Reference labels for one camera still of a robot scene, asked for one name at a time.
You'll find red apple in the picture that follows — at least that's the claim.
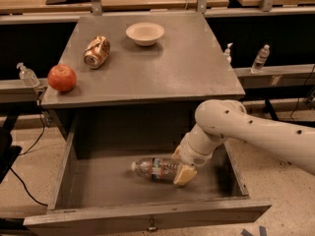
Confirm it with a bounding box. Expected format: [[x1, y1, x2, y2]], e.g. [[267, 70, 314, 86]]
[[47, 64, 77, 92]]

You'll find grey cabinet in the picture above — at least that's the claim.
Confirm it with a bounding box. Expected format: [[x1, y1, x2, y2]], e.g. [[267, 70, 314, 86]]
[[41, 13, 246, 159]]

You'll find crushed orange soda can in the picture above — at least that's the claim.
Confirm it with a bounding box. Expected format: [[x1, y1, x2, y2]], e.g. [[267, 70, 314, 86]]
[[84, 35, 110, 69]]

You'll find background water bottle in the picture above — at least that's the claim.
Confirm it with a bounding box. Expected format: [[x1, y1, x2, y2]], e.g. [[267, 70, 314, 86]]
[[250, 44, 270, 74]]

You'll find blue tape on floor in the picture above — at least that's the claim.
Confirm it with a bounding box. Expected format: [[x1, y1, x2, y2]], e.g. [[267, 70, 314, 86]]
[[240, 225, 268, 236]]

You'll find black floor cable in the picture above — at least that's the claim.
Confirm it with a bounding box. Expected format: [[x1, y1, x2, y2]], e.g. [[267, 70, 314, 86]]
[[9, 98, 49, 207]]

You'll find metal drawer knob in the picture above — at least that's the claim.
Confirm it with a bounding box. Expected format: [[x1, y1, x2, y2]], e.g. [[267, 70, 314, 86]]
[[147, 218, 158, 232]]

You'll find clear sanitizer pump bottle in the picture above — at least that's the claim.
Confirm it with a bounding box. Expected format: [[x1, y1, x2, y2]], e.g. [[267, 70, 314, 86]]
[[17, 62, 40, 88]]

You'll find clear plastic water bottle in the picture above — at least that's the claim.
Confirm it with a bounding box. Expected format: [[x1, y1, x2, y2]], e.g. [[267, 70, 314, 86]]
[[131, 157, 179, 182]]

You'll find white paper bowl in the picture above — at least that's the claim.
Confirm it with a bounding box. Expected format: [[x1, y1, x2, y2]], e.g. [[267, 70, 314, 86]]
[[126, 23, 164, 46]]

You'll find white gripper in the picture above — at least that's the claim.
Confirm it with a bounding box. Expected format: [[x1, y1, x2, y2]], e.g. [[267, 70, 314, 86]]
[[171, 133, 216, 186]]

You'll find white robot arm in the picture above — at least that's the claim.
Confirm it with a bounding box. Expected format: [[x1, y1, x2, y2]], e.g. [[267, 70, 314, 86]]
[[172, 99, 315, 186]]

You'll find open grey top drawer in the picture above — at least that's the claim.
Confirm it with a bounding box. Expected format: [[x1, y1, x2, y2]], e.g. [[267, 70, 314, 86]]
[[25, 108, 271, 236]]

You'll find small white pump bottle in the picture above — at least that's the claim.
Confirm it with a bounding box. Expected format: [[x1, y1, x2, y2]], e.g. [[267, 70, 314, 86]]
[[223, 43, 233, 64]]

